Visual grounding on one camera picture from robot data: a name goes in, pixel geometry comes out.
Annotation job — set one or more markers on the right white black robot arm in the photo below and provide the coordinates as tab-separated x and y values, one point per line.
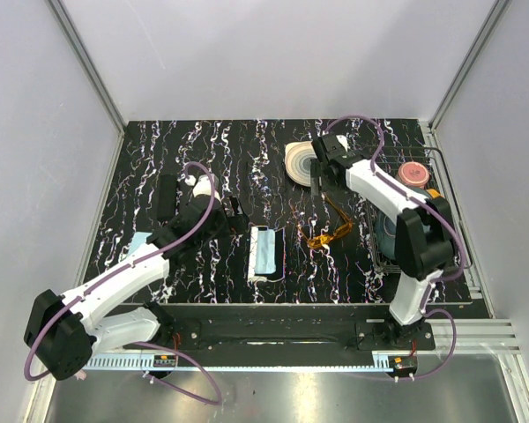
425	240

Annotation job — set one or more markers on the dark blue bowl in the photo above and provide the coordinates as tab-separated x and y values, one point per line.
385	231

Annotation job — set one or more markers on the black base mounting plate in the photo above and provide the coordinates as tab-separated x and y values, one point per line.
364	327

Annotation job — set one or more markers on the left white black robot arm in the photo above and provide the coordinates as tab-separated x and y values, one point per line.
64	331

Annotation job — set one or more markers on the amber sunglasses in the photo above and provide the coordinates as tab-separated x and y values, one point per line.
322	241

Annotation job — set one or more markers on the black rectangular glasses case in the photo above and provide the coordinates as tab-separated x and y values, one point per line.
167	191

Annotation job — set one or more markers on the beige plate with blue rings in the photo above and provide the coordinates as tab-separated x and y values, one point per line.
302	164

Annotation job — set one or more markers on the white geometric glasses case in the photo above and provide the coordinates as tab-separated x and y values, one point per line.
280	257

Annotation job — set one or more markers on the light blue cleaning cloth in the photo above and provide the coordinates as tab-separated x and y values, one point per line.
265	252

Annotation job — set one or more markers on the pink cup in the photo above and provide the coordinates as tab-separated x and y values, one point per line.
413	174

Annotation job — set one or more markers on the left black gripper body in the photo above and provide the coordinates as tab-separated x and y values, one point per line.
226	226

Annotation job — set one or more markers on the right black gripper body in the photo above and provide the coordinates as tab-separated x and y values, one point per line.
317	171

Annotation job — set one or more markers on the yellow bowl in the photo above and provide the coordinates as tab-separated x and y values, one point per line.
433	193

